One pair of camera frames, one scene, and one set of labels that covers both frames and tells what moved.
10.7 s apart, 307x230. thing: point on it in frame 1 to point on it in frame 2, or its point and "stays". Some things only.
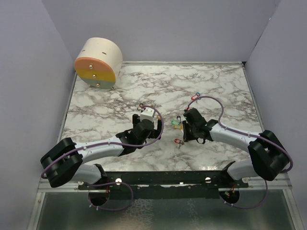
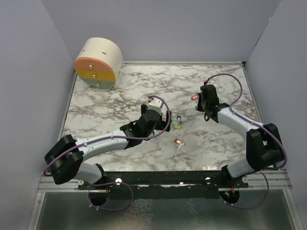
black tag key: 178,118 stays
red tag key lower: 180,142 stays
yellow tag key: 178,126 stays
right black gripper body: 190,131 to 201,105
